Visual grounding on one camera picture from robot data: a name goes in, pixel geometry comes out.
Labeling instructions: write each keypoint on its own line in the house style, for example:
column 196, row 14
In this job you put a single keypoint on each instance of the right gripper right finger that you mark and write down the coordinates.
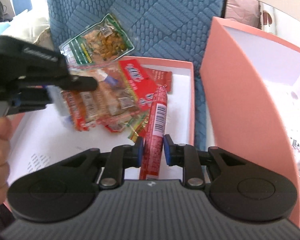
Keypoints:
column 185, row 156

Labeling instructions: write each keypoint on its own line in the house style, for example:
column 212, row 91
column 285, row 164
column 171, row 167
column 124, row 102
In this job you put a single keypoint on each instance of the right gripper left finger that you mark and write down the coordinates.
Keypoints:
column 116, row 161

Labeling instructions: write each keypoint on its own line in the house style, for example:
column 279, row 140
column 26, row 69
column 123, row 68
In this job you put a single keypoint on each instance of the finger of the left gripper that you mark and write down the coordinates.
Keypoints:
column 27, row 99
column 70, row 82

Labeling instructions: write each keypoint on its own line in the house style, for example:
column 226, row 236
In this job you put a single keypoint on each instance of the red sausage stick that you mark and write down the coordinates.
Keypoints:
column 152, row 151

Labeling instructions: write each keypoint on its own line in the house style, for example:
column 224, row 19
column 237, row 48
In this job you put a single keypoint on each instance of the dark spicy strips clear packet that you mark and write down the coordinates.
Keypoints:
column 135, row 125

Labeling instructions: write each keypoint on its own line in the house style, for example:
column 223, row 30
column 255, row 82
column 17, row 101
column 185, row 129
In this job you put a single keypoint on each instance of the red clear tofu snack packet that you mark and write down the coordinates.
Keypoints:
column 124, row 90

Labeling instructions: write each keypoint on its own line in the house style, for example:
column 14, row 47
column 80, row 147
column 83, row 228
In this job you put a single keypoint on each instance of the green clear pickle snack packet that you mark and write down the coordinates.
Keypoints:
column 103, row 42

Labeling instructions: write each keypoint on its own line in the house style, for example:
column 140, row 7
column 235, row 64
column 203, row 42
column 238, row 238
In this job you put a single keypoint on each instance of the dark red sachet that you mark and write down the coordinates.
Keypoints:
column 161, row 78

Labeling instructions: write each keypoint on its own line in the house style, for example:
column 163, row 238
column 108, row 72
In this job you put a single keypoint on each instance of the blue white snack packet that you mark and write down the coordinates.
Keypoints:
column 55, row 94

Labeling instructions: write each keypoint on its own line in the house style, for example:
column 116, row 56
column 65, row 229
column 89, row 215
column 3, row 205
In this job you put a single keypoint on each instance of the light blue sheet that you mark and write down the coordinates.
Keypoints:
column 0, row 28

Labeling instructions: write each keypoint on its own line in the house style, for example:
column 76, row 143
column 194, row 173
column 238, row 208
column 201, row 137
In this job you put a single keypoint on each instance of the pink shoebox lid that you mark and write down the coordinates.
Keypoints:
column 43, row 138

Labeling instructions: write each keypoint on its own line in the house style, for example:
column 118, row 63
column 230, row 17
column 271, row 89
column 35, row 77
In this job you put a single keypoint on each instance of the cream quilted bed cover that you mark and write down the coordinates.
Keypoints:
column 28, row 29

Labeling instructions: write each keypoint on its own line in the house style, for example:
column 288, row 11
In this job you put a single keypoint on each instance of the pink shoebox base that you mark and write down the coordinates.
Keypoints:
column 251, row 81

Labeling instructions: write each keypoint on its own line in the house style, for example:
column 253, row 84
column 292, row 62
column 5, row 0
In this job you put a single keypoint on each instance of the blue quilted chair cover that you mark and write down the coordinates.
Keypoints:
column 170, row 29

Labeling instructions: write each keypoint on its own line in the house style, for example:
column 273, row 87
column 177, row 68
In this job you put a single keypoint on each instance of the pink quilted bundle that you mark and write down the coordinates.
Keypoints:
column 243, row 11

